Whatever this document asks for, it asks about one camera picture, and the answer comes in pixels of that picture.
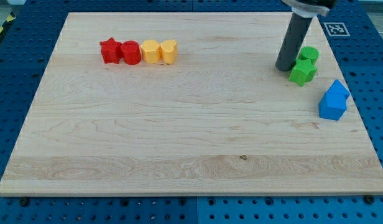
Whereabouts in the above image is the green star block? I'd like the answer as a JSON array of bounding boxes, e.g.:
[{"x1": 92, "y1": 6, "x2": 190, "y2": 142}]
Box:
[{"x1": 288, "y1": 59, "x2": 317, "y2": 86}]

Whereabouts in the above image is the green cylinder block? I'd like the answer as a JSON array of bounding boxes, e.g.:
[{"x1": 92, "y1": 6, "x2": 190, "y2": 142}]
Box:
[{"x1": 298, "y1": 46, "x2": 320, "y2": 65}]

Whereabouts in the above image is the robot arm flange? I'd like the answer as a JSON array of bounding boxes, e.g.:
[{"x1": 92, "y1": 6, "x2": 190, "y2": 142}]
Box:
[{"x1": 282, "y1": 0, "x2": 337, "y2": 18}]

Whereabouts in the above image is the wooden board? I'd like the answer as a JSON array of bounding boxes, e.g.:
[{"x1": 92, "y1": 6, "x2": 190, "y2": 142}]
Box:
[{"x1": 0, "y1": 12, "x2": 383, "y2": 197}]

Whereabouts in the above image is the yellow heart block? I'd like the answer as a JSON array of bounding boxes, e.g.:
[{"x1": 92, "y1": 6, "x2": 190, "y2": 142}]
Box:
[{"x1": 160, "y1": 39, "x2": 178, "y2": 64}]

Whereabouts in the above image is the yellow hexagon block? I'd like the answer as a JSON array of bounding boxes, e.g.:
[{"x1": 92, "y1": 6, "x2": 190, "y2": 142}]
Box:
[{"x1": 141, "y1": 40, "x2": 161, "y2": 63}]

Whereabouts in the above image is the red cylinder block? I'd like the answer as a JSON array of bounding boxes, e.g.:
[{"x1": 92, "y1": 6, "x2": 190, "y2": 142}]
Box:
[{"x1": 121, "y1": 40, "x2": 141, "y2": 65}]

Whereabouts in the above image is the red star block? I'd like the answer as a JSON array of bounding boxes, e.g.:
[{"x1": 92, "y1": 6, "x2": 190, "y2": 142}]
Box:
[{"x1": 99, "y1": 37, "x2": 122, "y2": 64}]

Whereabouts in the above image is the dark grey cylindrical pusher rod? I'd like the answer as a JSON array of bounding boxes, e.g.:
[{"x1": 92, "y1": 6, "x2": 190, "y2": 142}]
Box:
[{"x1": 275, "y1": 12, "x2": 312, "y2": 72}]

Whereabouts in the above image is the blue pentagon block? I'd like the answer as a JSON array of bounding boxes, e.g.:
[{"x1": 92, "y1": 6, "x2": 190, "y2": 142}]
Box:
[{"x1": 318, "y1": 93, "x2": 347, "y2": 121}]

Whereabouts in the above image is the blue cube block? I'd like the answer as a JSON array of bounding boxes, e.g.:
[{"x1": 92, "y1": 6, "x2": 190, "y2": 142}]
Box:
[{"x1": 326, "y1": 80, "x2": 350, "y2": 100}]

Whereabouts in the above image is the white fiducial marker tag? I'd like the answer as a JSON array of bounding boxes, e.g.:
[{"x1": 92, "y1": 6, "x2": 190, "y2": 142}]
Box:
[{"x1": 324, "y1": 22, "x2": 350, "y2": 37}]

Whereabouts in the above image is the black board stop bolt left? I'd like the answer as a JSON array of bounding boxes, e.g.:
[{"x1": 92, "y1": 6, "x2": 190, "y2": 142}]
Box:
[{"x1": 19, "y1": 197, "x2": 30, "y2": 207}]

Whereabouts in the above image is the black board stop bolt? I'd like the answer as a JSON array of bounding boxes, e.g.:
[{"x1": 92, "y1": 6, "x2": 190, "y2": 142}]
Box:
[
  {"x1": 19, "y1": 197, "x2": 30, "y2": 207},
  {"x1": 363, "y1": 195, "x2": 376, "y2": 205}
]

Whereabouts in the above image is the black board stop bolt right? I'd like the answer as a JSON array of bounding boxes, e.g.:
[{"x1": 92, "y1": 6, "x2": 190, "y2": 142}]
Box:
[{"x1": 363, "y1": 195, "x2": 376, "y2": 205}]

